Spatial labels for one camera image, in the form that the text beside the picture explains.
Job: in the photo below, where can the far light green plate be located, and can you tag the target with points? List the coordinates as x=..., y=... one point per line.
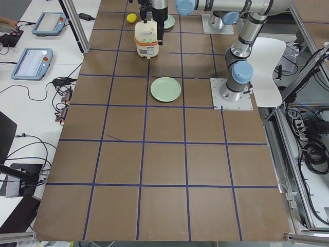
x=169, y=23

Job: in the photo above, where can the blue teach pendant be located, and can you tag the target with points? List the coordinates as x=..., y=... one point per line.
x=33, y=64
x=49, y=24

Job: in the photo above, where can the cream and orange rice cooker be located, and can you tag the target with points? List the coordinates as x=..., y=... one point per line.
x=145, y=37

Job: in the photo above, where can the white plastic chair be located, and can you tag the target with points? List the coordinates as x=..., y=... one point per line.
x=264, y=57

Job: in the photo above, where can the yellow lemon toy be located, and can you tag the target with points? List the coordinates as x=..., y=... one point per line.
x=131, y=18

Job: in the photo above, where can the aluminium frame post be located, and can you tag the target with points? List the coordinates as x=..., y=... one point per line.
x=71, y=14

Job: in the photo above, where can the power strip with plugs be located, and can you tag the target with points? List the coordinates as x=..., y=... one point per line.
x=61, y=108

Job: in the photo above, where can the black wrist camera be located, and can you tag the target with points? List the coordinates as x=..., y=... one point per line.
x=144, y=9

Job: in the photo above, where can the brown paper table mat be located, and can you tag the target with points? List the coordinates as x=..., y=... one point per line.
x=130, y=167

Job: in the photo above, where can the upper blue teach pendant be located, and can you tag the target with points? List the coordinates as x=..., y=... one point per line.
x=49, y=24

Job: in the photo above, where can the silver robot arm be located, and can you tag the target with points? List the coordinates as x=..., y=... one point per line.
x=228, y=18
x=239, y=70

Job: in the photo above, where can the light green plate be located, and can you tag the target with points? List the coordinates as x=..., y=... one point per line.
x=169, y=23
x=165, y=89

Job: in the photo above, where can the black power adapter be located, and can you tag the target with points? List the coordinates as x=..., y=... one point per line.
x=86, y=17

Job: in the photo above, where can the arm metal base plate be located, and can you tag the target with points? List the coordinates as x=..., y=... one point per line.
x=224, y=99
x=218, y=28

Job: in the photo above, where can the lower blue teach pendant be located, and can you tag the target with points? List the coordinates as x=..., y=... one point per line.
x=33, y=64

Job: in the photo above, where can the near light green plate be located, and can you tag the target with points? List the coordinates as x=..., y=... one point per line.
x=165, y=89

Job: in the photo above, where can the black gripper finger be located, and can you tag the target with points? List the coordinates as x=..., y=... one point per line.
x=160, y=32

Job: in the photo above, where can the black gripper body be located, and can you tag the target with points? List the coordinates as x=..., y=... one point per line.
x=159, y=15

